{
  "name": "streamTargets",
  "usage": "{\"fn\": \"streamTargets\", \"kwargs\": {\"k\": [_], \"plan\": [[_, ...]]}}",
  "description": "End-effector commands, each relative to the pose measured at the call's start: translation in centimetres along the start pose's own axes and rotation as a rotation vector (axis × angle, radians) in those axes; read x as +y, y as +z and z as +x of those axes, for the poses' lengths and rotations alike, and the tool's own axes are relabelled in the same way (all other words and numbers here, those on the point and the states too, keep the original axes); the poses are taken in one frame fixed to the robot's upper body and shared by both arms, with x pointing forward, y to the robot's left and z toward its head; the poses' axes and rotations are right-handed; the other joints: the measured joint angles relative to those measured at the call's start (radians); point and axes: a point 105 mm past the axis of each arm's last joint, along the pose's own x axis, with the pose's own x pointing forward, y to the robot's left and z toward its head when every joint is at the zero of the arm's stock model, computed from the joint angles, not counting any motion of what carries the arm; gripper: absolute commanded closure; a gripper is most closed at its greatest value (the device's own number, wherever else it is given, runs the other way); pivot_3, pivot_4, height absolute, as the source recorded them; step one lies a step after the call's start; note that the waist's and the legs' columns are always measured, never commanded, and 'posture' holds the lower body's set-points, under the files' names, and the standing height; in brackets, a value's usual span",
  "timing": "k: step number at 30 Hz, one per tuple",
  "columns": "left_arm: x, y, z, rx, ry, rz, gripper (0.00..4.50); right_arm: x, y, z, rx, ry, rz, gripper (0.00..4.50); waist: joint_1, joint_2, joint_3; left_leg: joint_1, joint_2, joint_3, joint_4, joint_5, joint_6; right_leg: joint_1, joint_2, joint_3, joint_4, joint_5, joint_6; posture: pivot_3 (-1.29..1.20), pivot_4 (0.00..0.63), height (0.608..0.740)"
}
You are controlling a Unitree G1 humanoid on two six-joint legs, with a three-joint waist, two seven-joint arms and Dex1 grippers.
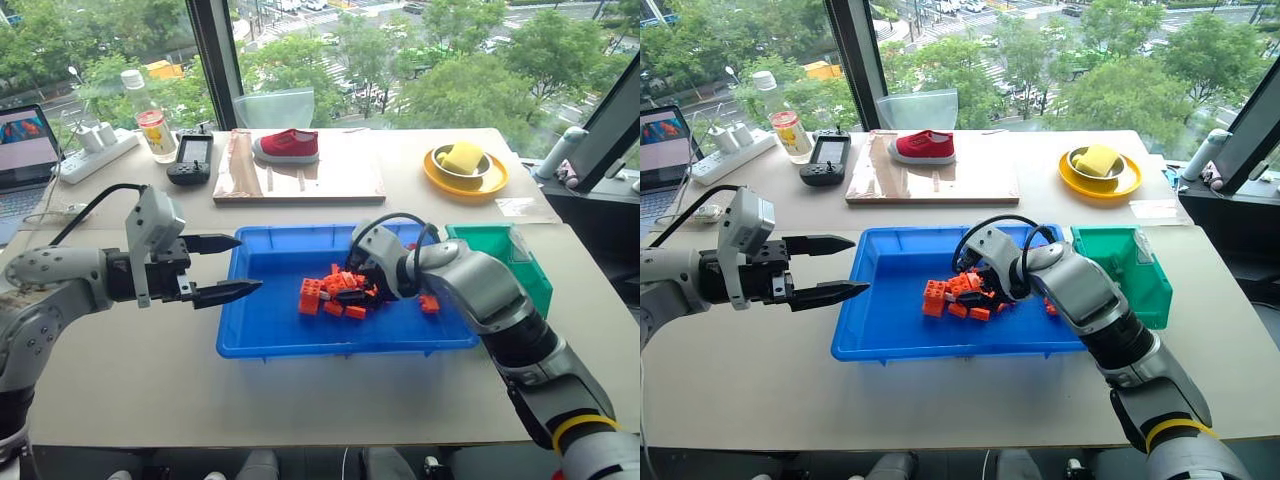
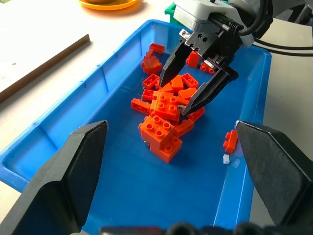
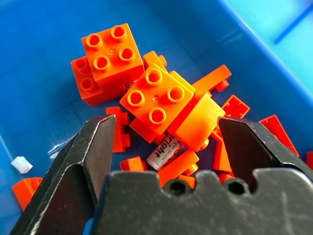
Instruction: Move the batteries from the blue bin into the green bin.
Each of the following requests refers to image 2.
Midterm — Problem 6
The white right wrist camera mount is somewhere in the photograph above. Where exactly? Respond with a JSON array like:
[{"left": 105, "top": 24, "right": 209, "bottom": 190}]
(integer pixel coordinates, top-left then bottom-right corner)
[{"left": 173, "top": 0, "right": 255, "bottom": 47}]

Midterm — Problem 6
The brown wooden strip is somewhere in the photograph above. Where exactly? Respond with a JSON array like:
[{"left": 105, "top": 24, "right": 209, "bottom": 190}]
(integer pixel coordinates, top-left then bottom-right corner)
[{"left": 0, "top": 34, "right": 90, "bottom": 103}]

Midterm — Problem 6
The orange plate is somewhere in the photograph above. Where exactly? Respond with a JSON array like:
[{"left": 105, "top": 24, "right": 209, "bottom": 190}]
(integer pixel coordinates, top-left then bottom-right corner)
[{"left": 78, "top": 0, "right": 139, "bottom": 11}]

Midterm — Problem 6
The large orange building brick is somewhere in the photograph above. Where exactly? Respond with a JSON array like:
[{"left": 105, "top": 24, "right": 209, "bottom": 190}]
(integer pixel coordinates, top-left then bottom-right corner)
[
  {"left": 149, "top": 133, "right": 183, "bottom": 164},
  {"left": 149, "top": 92, "right": 181, "bottom": 124},
  {"left": 138, "top": 115, "right": 177, "bottom": 148}
]

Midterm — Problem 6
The thin black table cable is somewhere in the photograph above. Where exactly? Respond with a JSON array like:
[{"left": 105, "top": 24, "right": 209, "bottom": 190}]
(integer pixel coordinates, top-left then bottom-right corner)
[
  {"left": 266, "top": 49, "right": 313, "bottom": 56},
  {"left": 253, "top": 39, "right": 313, "bottom": 49}
]

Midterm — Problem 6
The blue plastic bin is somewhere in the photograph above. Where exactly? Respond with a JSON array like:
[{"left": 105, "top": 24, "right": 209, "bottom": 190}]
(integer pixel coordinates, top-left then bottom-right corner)
[{"left": 0, "top": 19, "right": 272, "bottom": 235}]

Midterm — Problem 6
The green plastic bin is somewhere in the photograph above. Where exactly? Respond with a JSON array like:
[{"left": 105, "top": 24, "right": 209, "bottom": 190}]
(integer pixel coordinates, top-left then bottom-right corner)
[{"left": 164, "top": 1, "right": 178, "bottom": 25}]

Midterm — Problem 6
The small orange building brick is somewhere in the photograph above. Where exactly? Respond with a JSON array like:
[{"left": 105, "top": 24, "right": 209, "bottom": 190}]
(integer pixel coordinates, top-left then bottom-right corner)
[
  {"left": 200, "top": 62, "right": 217, "bottom": 74},
  {"left": 140, "top": 56, "right": 163, "bottom": 75},
  {"left": 159, "top": 83, "right": 175, "bottom": 94},
  {"left": 141, "top": 89, "right": 155, "bottom": 101},
  {"left": 185, "top": 50, "right": 200, "bottom": 68},
  {"left": 223, "top": 129, "right": 239, "bottom": 154},
  {"left": 178, "top": 87, "right": 197, "bottom": 101},
  {"left": 131, "top": 97, "right": 151, "bottom": 115},
  {"left": 181, "top": 73, "right": 200, "bottom": 89},
  {"left": 174, "top": 118, "right": 195, "bottom": 138},
  {"left": 187, "top": 107, "right": 206, "bottom": 122},
  {"left": 146, "top": 43, "right": 166, "bottom": 59},
  {"left": 142, "top": 73, "right": 161, "bottom": 90},
  {"left": 170, "top": 75, "right": 184, "bottom": 94}
]

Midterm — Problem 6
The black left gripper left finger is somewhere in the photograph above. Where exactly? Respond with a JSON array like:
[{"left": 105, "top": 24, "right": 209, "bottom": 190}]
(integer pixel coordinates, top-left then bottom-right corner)
[{"left": 0, "top": 120, "right": 110, "bottom": 235}]

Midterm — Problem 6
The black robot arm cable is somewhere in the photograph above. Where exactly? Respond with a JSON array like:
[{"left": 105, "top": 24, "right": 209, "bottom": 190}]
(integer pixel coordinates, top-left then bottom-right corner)
[{"left": 238, "top": 0, "right": 274, "bottom": 38}]

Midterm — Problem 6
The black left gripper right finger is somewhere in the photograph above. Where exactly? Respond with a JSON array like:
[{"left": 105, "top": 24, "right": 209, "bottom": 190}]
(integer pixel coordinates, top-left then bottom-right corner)
[{"left": 235, "top": 120, "right": 313, "bottom": 227}]

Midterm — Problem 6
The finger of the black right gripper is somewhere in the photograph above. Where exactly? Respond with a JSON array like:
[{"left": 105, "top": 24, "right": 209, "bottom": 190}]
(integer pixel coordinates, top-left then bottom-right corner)
[
  {"left": 158, "top": 43, "right": 192, "bottom": 88},
  {"left": 182, "top": 65, "right": 240, "bottom": 116}
]

